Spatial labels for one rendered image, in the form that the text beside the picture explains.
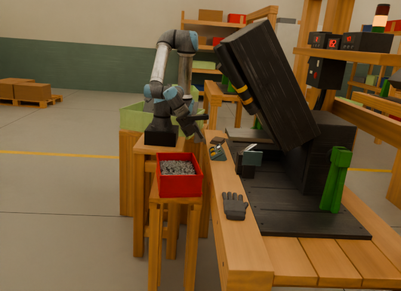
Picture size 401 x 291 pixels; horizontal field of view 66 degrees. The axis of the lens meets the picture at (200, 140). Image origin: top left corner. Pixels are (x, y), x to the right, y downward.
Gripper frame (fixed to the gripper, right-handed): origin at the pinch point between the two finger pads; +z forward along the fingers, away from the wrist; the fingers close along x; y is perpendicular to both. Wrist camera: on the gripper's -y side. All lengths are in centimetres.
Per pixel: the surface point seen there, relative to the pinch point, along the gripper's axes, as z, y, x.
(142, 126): -14, 47, -80
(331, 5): -26, -96, -15
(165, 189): 1.5, 25.1, 29.2
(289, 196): 30, -24, 41
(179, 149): 4.3, 20.4, -26.3
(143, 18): -159, 51, -708
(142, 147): -9.6, 40.0, -26.9
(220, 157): 11.9, -2.5, 2.1
